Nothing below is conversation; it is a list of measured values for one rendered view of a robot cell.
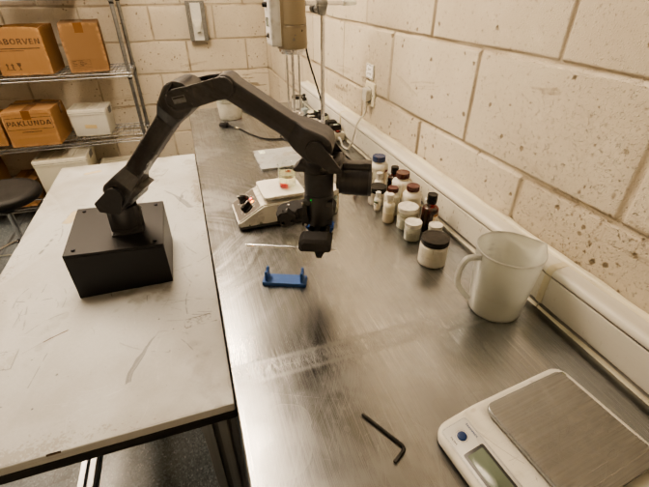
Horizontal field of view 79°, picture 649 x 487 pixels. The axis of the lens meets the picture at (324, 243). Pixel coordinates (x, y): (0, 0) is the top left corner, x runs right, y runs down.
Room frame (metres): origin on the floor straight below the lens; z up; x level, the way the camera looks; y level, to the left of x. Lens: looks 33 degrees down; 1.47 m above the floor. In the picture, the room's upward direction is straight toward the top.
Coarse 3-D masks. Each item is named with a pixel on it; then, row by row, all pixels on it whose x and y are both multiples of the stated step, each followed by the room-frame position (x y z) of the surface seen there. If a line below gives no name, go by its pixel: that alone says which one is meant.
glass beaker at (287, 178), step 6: (276, 162) 1.04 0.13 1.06; (282, 162) 1.05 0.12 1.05; (288, 162) 1.06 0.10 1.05; (294, 162) 1.05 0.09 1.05; (282, 168) 1.01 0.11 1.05; (288, 168) 1.01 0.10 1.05; (282, 174) 1.01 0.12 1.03; (288, 174) 1.01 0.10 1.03; (294, 174) 1.02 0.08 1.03; (282, 180) 1.01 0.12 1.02; (288, 180) 1.01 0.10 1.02; (294, 180) 1.02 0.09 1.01; (282, 186) 1.01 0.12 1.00; (288, 186) 1.01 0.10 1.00; (294, 186) 1.02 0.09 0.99
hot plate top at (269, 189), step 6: (264, 180) 1.08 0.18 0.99; (270, 180) 1.08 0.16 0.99; (276, 180) 1.08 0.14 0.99; (258, 186) 1.03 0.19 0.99; (264, 186) 1.03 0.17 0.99; (270, 186) 1.03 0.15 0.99; (276, 186) 1.03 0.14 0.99; (300, 186) 1.03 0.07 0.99; (264, 192) 0.99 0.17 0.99; (270, 192) 0.99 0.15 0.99; (276, 192) 0.99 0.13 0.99; (282, 192) 0.99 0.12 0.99; (288, 192) 0.99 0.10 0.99; (294, 192) 0.99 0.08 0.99; (300, 192) 0.99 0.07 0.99; (264, 198) 0.96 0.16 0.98; (270, 198) 0.96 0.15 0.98; (276, 198) 0.97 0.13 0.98
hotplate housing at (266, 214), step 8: (256, 192) 1.03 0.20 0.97; (264, 200) 0.98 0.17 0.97; (272, 200) 0.98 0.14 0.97; (280, 200) 0.98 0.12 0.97; (288, 200) 0.98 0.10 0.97; (264, 208) 0.95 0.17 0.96; (272, 208) 0.96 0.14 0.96; (248, 216) 0.94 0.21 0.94; (256, 216) 0.94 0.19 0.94; (264, 216) 0.95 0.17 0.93; (272, 216) 0.96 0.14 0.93; (240, 224) 0.93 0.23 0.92; (248, 224) 0.93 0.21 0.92; (256, 224) 0.94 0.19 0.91; (264, 224) 0.95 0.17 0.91; (272, 224) 0.96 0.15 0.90
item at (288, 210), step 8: (296, 200) 0.72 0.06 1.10; (280, 208) 0.70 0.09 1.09; (288, 208) 0.67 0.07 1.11; (296, 208) 0.68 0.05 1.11; (304, 208) 0.67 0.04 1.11; (280, 216) 0.66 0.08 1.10; (288, 216) 0.66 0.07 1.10; (296, 216) 0.66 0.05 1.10; (304, 216) 0.67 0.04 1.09; (280, 224) 0.68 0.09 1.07; (288, 224) 0.66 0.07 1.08; (304, 224) 0.67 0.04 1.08
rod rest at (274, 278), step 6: (264, 276) 0.71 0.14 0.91; (270, 276) 0.71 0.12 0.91; (276, 276) 0.71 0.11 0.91; (282, 276) 0.71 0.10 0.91; (288, 276) 0.71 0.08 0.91; (294, 276) 0.71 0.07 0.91; (300, 276) 0.69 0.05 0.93; (306, 276) 0.71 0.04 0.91; (264, 282) 0.69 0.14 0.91; (270, 282) 0.69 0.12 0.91; (276, 282) 0.69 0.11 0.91; (282, 282) 0.69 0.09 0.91; (288, 282) 0.69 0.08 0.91; (294, 282) 0.69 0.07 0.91; (300, 282) 0.69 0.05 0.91; (306, 282) 0.70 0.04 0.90
